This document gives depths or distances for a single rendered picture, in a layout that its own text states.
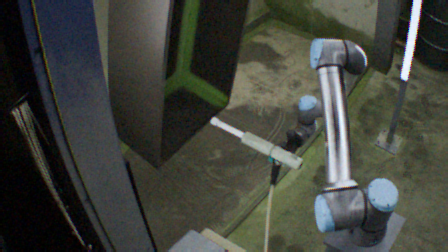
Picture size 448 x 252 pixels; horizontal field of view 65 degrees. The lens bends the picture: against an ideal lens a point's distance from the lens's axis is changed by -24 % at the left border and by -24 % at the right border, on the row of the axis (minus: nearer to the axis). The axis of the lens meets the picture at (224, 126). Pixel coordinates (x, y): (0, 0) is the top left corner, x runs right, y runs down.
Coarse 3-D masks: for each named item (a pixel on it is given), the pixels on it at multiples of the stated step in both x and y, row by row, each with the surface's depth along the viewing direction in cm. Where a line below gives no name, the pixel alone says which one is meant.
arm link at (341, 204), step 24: (312, 48) 164; (336, 48) 159; (336, 72) 158; (336, 96) 156; (336, 120) 155; (336, 144) 154; (336, 168) 152; (336, 192) 149; (360, 192) 152; (336, 216) 147; (360, 216) 147
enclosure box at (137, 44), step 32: (128, 0) 158; (160, 0) 147; (192, 0) 223; (224, 0) 210; (128, 32) 170; (160, 32) 158; (192, 32) 239; (224, 32) 224; (128, 64) 183; (160, 64) 169; (192, 64) 255; (224, 64) 239; (128, 96) 198; (160, 96) 182; (192, 96) 256; (224, 96) 254; (128, 128) 216; (160, 128) 199; (192, 128) 241; (160, 160) 218
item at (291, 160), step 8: (216, 120) 215; (224, 128) 213; (232, 128) 212; (240, 136) 209; (248, 136) 207; (256, 136) 207; (248, 144) 207; (256, 144) 204; (264, 144) 203; (272, 144) 203; (264, 152) 203; (272, 152) 200; (280, 152) 199; (280, 160) 199; (288, 160) 197; (296, 160) 196; (272, 168) 207; (296, 168) 196; (272, 176) 209; (272, 184) 213
